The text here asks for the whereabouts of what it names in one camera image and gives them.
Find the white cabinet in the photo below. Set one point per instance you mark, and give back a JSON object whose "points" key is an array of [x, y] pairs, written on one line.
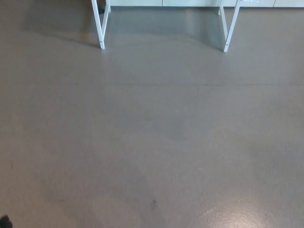
{"points": [[190, 2]]}

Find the small black floor object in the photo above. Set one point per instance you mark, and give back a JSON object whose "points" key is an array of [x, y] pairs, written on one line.
{"points": [[101, 9]]}

